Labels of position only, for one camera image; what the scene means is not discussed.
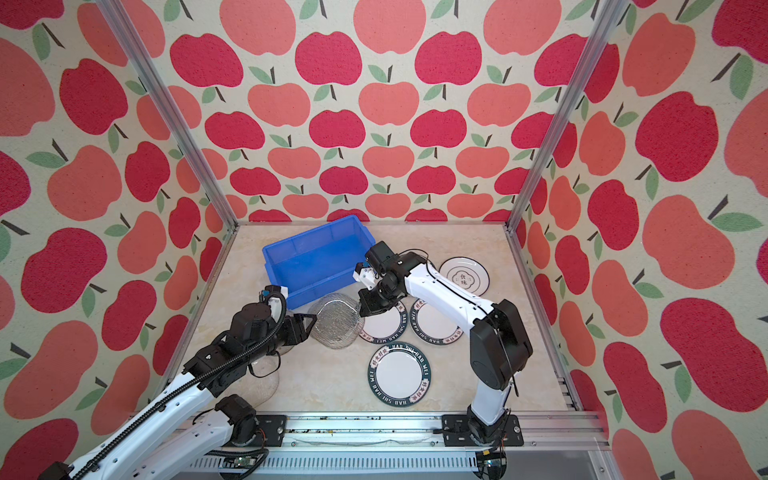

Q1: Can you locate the white plate black rim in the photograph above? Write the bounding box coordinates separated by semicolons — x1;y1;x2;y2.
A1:
439;256;491;296

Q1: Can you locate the right aluminium post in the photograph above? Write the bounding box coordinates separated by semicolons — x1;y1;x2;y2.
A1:
504;0;630;235

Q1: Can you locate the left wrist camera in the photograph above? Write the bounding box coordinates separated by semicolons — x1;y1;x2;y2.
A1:
259;285;288;307

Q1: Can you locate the clear glass plate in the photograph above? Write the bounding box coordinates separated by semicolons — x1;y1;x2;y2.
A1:
233;354;281;408
308;293;365;349

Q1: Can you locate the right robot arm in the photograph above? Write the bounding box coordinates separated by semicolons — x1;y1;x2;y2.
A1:
353;241;533;447

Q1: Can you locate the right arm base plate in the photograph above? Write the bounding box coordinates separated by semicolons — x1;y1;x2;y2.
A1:
434;413;525;449

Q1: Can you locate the blue plastic bin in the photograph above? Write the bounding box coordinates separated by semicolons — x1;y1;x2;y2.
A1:
262;216;376;310

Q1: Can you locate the left aluminium post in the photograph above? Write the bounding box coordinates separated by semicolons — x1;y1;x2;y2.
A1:
96;1;239;233

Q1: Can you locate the aluminium front rail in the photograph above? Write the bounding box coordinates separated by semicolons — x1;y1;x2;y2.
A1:
180;411;622;479

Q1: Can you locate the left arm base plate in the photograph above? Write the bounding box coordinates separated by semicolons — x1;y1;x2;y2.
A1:
227;414;288;448

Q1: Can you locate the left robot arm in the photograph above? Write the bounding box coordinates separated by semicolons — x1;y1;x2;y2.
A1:
40;295;317;479

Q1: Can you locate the aluminium post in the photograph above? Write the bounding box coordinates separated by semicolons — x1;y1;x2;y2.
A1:
96;1;239;233
504;0;630;235

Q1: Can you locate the white plate green rim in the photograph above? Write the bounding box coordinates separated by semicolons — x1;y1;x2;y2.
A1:
409;299;464;346
359;301;409;345
367;341;432;408

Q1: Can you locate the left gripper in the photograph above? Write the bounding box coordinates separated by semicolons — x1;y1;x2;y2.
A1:
246;313;319;364

